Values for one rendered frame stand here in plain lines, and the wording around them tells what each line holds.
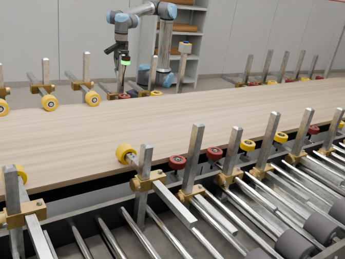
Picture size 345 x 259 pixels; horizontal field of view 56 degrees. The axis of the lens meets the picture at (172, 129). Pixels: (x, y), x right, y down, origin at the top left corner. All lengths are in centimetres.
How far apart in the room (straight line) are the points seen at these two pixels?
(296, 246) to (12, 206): 97
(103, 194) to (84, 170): 16
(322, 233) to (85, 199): 98
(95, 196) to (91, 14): 370
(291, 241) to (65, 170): 92
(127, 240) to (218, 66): 514
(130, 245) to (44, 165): 48
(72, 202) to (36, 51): 357
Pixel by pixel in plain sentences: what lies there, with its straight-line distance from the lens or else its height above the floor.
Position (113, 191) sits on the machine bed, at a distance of 150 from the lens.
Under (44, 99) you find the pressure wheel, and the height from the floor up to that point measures 97.
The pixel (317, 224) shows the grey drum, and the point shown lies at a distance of 150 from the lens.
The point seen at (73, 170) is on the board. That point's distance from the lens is 140.
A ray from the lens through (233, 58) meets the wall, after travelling 640.
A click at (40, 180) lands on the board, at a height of 90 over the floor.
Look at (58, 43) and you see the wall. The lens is 487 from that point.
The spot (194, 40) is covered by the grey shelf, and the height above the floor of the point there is 73.
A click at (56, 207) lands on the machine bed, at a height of 76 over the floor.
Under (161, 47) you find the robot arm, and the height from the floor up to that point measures 109.
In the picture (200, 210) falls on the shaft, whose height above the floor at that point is 81.
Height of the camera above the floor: 168
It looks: 26 degrees down
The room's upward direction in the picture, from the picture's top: 8 degrees clockwise
